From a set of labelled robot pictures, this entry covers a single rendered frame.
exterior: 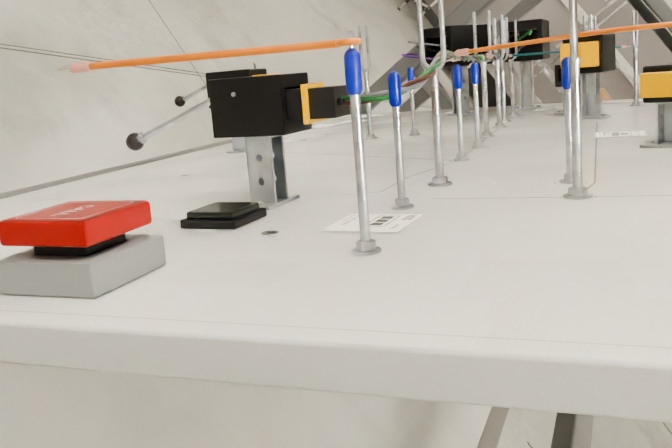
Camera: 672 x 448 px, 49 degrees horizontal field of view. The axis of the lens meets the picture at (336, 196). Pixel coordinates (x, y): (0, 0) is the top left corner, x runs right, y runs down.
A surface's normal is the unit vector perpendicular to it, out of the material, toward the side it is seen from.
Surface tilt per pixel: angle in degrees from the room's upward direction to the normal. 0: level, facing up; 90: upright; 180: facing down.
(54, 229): 90
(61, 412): 0
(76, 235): 90
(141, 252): 37
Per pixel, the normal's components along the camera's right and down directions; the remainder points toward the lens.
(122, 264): 0.93, -0.01
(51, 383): 0.70, -0.60
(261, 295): -0.08, -0.98
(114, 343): -0.36, 0.18
